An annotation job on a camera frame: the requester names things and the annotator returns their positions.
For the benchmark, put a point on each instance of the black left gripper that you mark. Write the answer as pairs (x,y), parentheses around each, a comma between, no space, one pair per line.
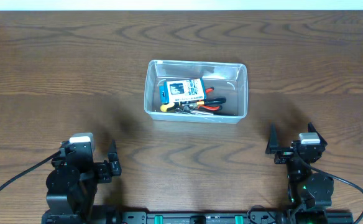
(104,175)

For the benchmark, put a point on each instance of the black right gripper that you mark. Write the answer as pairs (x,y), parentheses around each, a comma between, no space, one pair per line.
(272,148)

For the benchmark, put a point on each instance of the stubby yellow black screwdriver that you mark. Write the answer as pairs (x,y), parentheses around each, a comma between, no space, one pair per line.
(172,106)

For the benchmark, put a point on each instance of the silver ratchet wrench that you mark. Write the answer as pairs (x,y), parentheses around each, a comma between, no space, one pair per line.
(187,110)

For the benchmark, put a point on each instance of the small steel claw hammer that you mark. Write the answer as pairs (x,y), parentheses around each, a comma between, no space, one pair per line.
(205,110)

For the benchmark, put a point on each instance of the red handled pliers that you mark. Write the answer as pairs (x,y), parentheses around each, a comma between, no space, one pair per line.
(215,104)

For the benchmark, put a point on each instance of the white blue small box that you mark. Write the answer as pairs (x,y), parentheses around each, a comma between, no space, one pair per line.
(182,90)

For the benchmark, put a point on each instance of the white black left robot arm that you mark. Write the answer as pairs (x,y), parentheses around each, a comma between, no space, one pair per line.
(73,184)

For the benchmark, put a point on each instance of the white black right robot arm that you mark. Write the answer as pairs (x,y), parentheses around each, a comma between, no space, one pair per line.
(309,191)

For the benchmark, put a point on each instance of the clear plastic container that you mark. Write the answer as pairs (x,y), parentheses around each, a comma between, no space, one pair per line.
(206,92)

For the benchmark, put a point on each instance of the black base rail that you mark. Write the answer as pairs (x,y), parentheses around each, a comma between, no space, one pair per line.
(255,215)

